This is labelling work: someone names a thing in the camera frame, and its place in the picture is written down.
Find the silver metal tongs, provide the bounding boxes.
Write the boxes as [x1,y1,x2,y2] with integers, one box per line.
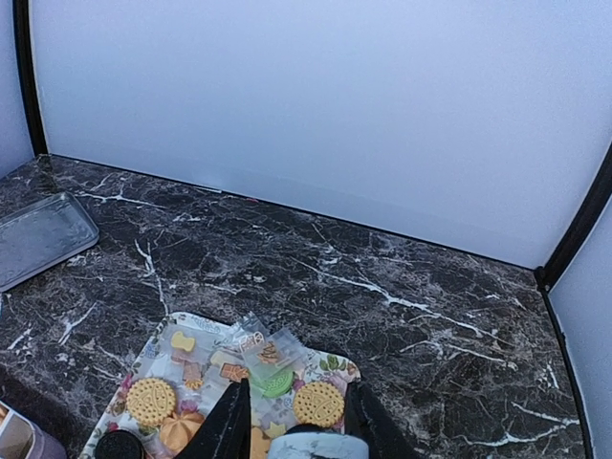
[267,427,369,459]

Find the right black frame post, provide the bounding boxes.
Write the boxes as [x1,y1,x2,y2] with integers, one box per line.
[535,147,612,292]

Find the floral cookie tray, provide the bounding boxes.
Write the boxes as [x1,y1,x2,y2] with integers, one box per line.
[81,313,361,458]

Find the orange swirl cookie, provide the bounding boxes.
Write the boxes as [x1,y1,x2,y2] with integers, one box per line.
[160,412,205,453]

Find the tan sandwich biscuit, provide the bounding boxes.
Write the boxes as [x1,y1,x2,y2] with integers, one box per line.
[293,382,345,427]
[126,378,177,426]

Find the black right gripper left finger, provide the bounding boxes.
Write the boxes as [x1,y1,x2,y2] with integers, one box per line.
[176,379,251,459]

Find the black frame post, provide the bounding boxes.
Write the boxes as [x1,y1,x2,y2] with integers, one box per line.
[11,0,49,157]
[535,147,612,292]

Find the silver divided cookie tin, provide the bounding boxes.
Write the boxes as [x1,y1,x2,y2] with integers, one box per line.
[0,402,67,459]

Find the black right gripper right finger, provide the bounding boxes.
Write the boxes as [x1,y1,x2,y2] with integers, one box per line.
[344,382,423,459]

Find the silver tin lid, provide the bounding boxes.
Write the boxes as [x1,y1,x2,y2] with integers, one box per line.
[1,192,99,293]

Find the green macaron cookie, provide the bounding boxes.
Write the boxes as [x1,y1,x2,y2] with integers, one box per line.
[251,370,294,398]

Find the left black frame post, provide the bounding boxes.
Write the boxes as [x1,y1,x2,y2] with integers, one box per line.
[11,0,49,157]

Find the black chocolate sandwich cookie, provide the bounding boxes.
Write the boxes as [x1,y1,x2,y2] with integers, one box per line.
[95,429,145,459]

